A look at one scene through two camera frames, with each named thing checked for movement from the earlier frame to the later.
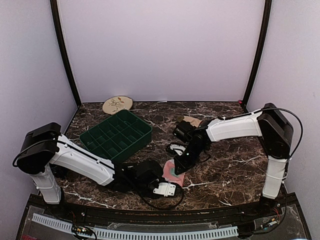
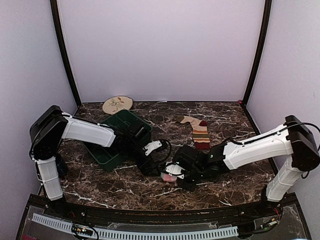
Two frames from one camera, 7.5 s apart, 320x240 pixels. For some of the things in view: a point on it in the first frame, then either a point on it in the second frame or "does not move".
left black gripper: x=150 y=196 → x=146 y=171
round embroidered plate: x=113 y=104 does not move
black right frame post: x=262 y=53 does not move
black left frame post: x=55 y=20 does not move
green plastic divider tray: x=117 y=136 does not move
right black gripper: x=183 y=165 → x=190 y=186
